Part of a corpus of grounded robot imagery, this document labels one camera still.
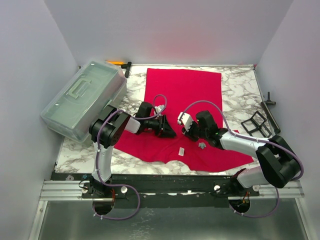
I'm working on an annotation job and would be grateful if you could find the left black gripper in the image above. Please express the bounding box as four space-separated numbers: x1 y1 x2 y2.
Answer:
144 114 177 138

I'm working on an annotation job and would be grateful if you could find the red t-shirt garment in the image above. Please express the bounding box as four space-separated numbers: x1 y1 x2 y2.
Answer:
115 68 254 173

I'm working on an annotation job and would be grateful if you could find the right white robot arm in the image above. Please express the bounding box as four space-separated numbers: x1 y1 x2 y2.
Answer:
177 110 302 196

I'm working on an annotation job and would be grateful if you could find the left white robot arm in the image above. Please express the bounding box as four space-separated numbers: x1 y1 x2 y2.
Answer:
89 101 177 198

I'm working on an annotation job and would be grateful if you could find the white garment label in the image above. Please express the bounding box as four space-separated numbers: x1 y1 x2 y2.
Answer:
178 147 185 157

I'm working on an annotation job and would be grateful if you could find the black rod with knob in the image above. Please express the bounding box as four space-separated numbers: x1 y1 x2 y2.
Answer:
260 91 281 135

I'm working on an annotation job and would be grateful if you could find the black clamp tool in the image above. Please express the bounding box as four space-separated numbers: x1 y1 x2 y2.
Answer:
120 61 132 78

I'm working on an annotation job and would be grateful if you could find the clear plastic storage box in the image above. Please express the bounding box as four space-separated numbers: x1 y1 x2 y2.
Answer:
40 61 127 145

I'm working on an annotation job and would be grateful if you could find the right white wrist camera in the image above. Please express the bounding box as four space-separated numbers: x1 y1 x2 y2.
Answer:
177 112 193 131

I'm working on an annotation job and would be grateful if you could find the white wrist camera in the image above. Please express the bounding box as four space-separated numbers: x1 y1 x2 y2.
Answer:
177 112 193 131
153 105 166 117

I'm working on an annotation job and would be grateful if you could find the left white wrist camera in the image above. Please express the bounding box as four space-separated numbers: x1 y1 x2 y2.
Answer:
153 105 166 117

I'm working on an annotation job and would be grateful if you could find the black wire tray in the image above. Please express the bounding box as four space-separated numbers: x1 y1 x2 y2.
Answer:
240 111 272 138

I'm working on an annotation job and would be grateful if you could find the black metal base rail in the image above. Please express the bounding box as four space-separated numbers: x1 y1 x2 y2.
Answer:
50 172 259 213

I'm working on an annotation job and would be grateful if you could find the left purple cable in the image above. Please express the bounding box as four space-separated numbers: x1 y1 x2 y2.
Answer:
91 94 168 221

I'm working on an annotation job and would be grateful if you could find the aluminium frame rail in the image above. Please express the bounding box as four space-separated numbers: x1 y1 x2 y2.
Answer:
39 180 113 202

